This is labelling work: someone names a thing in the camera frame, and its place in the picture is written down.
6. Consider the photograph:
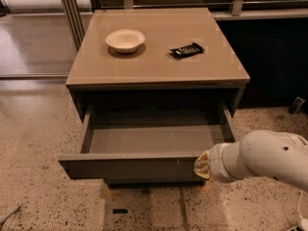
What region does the grey top drawer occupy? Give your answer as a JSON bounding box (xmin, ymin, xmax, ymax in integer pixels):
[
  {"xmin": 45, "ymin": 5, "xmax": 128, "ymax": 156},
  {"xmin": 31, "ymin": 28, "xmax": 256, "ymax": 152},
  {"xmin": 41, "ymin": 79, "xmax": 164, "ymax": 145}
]
[{"xmin": 59, "ymin": 102, "xmax": 237, "ymax": 185}]

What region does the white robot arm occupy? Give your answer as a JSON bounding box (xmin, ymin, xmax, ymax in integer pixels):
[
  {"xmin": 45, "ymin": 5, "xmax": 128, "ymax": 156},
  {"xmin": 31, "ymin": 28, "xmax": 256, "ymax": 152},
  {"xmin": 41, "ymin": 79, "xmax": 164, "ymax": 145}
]
[{"xmin": 194, "ymin": 130, "xmax": 308, "ymax": 192}]

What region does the grey bedside cabinet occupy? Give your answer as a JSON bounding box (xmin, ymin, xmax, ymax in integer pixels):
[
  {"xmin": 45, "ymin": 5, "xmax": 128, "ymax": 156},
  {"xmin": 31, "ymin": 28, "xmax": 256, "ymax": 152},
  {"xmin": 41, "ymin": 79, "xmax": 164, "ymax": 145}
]
[{"xmin": 65, "ymin": 7, "xmax": 251, "ymax": 190}]

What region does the small black floor object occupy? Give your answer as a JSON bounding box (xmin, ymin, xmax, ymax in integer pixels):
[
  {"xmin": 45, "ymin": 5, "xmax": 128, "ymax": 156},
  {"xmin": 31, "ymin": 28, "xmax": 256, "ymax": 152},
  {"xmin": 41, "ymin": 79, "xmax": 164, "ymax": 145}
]
[{"xmin": 113, "ymin": 209, "xmax": 128, "ymax": 214}]

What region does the black remote control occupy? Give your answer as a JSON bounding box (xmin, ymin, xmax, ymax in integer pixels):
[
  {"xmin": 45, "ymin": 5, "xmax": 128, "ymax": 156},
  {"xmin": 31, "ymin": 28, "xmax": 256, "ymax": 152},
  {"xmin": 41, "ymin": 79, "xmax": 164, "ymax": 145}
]
[{"xmin": 170, "ymin": 42, "xmax": 205, "ymax": 59}]

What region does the white ceramic bowl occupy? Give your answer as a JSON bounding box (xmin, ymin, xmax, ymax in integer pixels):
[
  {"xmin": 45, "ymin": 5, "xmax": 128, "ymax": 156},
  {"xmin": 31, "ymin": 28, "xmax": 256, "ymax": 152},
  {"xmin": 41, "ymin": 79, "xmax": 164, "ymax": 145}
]
[{"xmin": 105, "ymin": 29, "xmax": 145, "ymax": 54}]

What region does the grey tool on floor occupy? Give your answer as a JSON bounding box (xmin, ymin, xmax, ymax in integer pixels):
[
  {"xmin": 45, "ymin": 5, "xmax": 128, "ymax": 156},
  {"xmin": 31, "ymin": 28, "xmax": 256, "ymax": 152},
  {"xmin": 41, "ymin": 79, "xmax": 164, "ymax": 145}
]
[{"xmin": 0, "ymin": 205, "xmax": 21, "ymax": 226}]

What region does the white cable with plug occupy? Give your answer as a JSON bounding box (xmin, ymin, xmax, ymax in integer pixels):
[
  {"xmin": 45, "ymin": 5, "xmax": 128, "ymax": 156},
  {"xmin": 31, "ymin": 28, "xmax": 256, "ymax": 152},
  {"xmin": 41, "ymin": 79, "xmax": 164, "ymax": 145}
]
[{"xmin": 284, "ymin": 190, "xmax": 308, "ymax": 231}]

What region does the grey metal frame post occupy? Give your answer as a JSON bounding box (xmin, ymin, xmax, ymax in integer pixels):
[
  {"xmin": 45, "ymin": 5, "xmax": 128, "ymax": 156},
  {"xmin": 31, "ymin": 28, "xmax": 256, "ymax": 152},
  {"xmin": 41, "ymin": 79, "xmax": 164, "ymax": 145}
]
[{"xmin": 61, "ymin": 0, "xmax": 85, "ymax": 50}]

